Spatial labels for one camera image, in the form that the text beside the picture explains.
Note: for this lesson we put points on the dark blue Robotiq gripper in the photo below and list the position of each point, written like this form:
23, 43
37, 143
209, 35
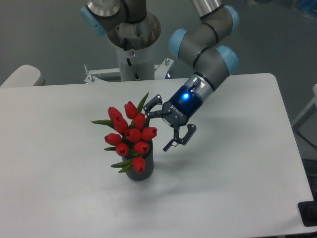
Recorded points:
182, 106

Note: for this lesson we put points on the red tulip bouquet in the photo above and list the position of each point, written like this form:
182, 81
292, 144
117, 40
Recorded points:
131, 139

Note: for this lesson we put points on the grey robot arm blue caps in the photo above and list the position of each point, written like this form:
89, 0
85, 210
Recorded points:
133, 31

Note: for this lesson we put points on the dark grey ribbed vase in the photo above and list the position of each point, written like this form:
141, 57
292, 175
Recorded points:
142, 169

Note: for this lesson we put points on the black device at table edge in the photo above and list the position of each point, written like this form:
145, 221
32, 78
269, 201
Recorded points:
308, 212

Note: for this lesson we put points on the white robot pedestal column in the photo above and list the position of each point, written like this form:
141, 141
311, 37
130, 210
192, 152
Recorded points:
136, 65

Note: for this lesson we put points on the white metal base frame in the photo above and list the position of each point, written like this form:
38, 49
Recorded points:
113, 74

